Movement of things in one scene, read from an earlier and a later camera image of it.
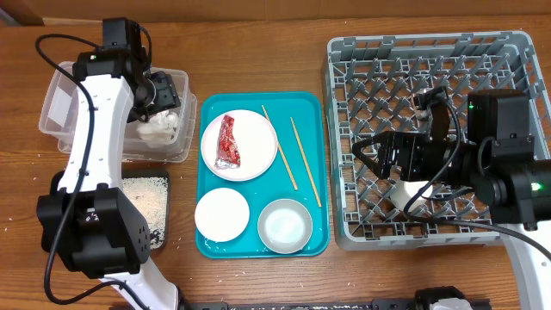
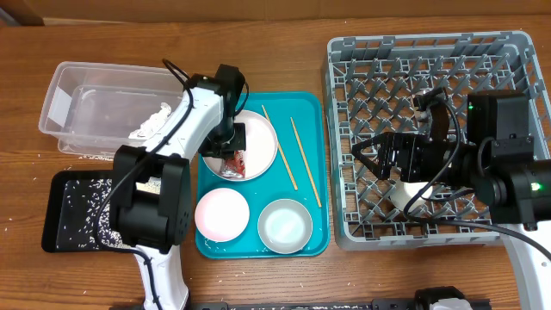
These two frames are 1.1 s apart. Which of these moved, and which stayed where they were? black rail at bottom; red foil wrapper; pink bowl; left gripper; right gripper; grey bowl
Moved: red foil wrapper; left gripper
Stayed: right gripper; grey bowl; black rail at bottom; pink bowl
